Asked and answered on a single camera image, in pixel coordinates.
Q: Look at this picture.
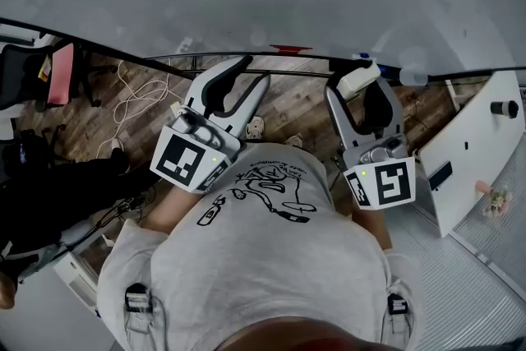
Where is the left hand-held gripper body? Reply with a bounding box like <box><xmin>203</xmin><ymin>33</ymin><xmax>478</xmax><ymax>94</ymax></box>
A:
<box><xmin>149</xmin><ymin>108</ymin><xmax>242</xmax><ymax>195</ymax></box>

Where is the translucent plastic cup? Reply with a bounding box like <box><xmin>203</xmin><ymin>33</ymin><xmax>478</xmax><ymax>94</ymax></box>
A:
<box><xmin>399</xmin><ymin>48</ymin><xmax>428</xmax><ymax>86</ymax></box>

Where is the person's left shoe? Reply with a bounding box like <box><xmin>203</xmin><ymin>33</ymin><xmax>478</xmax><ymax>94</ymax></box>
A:
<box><xmin>245</xmin><ymin>115</ymin><xmax>266</xmax><ymax>141</ymax></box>

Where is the long white cable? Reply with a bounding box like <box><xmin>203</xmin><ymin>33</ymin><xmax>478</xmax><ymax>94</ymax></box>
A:
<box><xmin>96</xmin><ymin>59</ymin><xmax>182</xmax><ymax>157</ymax></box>

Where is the grey harness strap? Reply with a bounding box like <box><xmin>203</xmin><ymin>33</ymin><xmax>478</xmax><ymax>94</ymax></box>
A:
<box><xmin>385</xmin><ymin>293</ymin><xmax>412</xmax><ymax>336</ymax></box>
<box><xmin>124</xmin><ymin>282</ymin><xmax>153</xmax><ymax>332</ymax></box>

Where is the person's left forearm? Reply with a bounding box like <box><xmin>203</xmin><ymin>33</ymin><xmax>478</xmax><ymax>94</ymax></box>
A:
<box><xmin>143</xmin><ymin>187</ymin><xmax>202</xmax><ymax>233</ymax></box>

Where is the black backpack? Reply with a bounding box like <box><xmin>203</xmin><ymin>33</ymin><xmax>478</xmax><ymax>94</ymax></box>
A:
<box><xmin>2</xmin><ymin>129</ymin><xmax>54</xmax><ymax>173</ymax></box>

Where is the person's grey printed t-shirt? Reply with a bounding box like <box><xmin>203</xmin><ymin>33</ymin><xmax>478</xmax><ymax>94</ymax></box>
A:
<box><xmin>96</xmin><ymin>139</ymin><xmax>424</xmax><ymax>351</ymax></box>

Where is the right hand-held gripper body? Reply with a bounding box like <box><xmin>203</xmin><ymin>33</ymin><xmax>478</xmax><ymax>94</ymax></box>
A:
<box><xmin>340</xmin><ymin>134</ymin><xmax>416</xmax><ymax>212</ymax></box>

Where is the person's face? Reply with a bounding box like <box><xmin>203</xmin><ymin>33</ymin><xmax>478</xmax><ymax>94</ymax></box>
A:
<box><xmin>221</xmin><ymin>318</ymin><xmax>404</xmax><ymax>351</ymax></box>

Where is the black phone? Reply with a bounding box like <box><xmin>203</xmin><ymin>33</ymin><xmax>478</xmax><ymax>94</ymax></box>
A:
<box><xmin>427</xmin><ymin>160</ymin><xmax>454</xmax><ymax>192</ymax></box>

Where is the white desk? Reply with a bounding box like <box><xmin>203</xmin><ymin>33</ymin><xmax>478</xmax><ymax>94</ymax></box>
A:
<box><xmin>413</xmin><ymin>69</ymin><xmax>526</xmax><ymax>238</ymax></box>

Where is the white eraser block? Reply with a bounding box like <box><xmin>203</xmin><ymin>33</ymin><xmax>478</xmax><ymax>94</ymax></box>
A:
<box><xmin>335</xmin><ymin>60</ymin><xmax>383</xmax><ymax>100</ymax></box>

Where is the black tumbler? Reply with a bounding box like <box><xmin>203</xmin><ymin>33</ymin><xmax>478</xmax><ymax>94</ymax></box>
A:
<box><xmin>490</xmin><ymin>99</ymin><xmax>519</xmax><ymax>119</ymax></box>

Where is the black office chair pink seat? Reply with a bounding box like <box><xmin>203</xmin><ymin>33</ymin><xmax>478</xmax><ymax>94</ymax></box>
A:
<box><xmin>0</xmin><ymin>43</ymin><xmax>102</xmax><ymax>112</ymax></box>

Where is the pink flower bunch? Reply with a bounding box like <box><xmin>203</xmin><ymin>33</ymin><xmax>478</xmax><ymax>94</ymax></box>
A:
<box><xmin>474</xmin><ymin>181</ymin><xmax>513</xmax><ymax>219</ymax></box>

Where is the person's right forearm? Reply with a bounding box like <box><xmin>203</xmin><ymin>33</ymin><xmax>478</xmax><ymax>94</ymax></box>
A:
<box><xmin>351</xmin><ymin>205</ymin><xmax>394</xmax><ymax>252</ymax></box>

